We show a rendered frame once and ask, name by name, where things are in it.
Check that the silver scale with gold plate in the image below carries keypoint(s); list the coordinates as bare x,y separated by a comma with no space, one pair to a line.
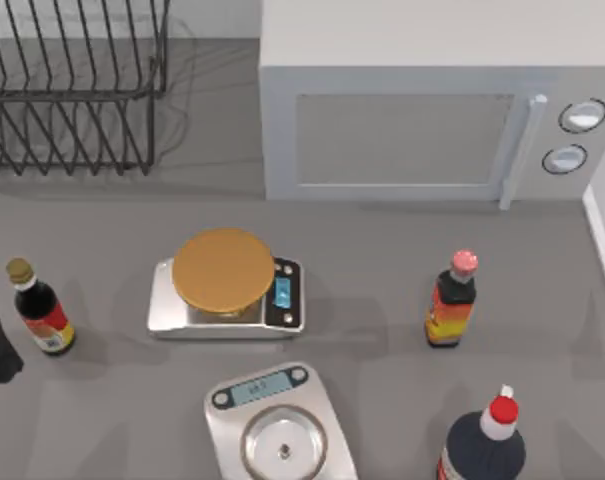
227,295

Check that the dark bottle with pink cap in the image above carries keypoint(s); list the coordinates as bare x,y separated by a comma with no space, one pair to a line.
451,302

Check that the silver scale with round bowl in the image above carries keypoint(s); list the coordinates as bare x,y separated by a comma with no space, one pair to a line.
282,430

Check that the pale microwave oven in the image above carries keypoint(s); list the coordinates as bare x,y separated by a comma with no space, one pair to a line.
397,65

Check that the dark bottle with olive cap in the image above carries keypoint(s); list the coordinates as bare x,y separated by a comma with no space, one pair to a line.
42,312

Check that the dark bottle with red cap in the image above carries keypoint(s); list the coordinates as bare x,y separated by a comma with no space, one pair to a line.
482,442

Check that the small microwave knob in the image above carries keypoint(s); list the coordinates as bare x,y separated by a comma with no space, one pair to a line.
564,159

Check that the large microwave knob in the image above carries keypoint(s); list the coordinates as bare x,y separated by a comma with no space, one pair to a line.
583,115

